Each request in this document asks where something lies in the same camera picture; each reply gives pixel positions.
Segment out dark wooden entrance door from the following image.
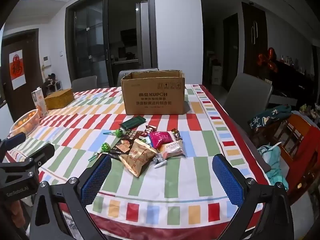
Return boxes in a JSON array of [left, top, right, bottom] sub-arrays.
[[0, 29, 45, 123]]

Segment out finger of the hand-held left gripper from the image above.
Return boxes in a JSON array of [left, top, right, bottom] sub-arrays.
[[23, 143, 56, 175], [0, 132, 27, 153]]

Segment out dark green snack packet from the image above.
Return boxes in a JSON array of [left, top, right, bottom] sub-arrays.
[[119, 115, 146, 130]]

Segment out green lollipop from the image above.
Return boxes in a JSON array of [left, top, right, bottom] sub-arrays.
[[103, 129, 123, 138], [88, 142, 112, 161]]

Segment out long red snack packet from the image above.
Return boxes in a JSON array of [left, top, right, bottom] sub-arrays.
[[140, 126, 157, 140]]

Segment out black sideboard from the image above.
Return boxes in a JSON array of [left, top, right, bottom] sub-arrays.
[[271, 60, 318, 110]]

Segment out white and pink snack packet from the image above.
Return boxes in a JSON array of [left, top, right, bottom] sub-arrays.
[[157, 140, 187, 159]]

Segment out brown cardboard box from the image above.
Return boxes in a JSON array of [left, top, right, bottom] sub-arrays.
[[121, 70, 186, 115]]

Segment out red cloth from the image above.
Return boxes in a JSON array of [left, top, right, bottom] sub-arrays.
[[297, 127, 320, 180]]

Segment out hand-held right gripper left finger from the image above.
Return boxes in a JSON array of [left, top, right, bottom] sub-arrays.
[[29, 152, 113, 240]]

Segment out dark green patterned sweater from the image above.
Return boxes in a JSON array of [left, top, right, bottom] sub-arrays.
[[248, 105, 292, 130]]

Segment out juice carton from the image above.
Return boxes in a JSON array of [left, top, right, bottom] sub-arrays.
[[31, 87, 48, 117]]

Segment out sliding glass door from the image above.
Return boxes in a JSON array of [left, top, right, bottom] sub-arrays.
[[65, 0, 158, 88]]

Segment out pile of oranges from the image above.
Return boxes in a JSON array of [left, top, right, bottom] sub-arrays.
[[14, 109, 40, 130]]

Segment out crumpled light brown snack bag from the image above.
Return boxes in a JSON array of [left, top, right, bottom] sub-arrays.
[[119, 140, 158, 178]]

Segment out teal cloth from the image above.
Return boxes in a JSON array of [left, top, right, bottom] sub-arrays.
[[257, 145, 289, 191]]

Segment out wooden chair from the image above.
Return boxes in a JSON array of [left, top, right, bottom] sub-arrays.
[[274, 114, 320, 202]]

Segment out dark interior door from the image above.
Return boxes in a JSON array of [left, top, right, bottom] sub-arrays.
[[222, 12, 239, 91]]

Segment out white and clear snack packet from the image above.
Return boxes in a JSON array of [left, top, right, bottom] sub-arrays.
[[152, 154, 168, 168]]

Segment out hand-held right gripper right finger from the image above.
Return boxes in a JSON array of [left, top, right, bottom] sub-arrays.
[[212, 154, 295, 240]]

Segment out red foil balloons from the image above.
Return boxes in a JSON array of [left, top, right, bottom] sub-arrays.
[[258, 47, 278, 73]]

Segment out red and white door poster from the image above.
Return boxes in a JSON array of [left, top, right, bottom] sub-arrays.
[[9, 49, 27, 90]]

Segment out grey dining chair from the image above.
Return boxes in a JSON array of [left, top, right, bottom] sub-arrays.
[[224, 73, 273, 132], [71, 75, 98, 93], [117, 68, 159, 87]]

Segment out striped colourful tablecloth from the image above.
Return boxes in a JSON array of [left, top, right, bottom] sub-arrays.
[[7, 84, 272, 240]]

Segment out golden woven box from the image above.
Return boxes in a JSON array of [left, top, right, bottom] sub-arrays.
[[44, 88, 75, 110]]

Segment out white plastic basket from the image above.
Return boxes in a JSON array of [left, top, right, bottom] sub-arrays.
[[11, 109, 42, 137]]

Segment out white shelf rack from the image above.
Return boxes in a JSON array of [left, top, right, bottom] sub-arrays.
[[44, 73, 63, 93]]

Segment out dark brown snack bag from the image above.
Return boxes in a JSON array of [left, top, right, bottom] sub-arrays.
[[111, 129, 142, 156]]

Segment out dark tall cabinet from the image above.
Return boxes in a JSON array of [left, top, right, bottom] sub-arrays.
[[241, 2, 268, 78]]

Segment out white low cabinet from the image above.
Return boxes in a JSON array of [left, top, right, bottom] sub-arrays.
[[212, 65, 222, 85]]

